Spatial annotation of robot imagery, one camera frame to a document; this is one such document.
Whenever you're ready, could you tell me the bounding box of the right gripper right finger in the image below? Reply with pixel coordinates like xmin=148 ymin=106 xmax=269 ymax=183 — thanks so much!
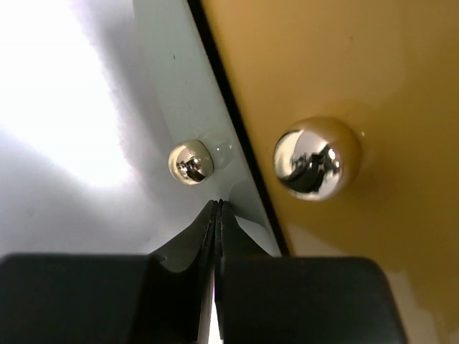
xmin=214 ymin=201 xmax=407 ymax=343

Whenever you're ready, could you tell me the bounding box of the yellow drawer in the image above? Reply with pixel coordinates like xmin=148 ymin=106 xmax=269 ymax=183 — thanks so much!
xmin=202 ymin=1 xmax=458 ymax=343

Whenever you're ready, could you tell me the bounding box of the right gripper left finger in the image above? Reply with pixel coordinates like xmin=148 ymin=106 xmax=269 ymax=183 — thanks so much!
xmin=1 ymin=201 xmax=218 ymax=343

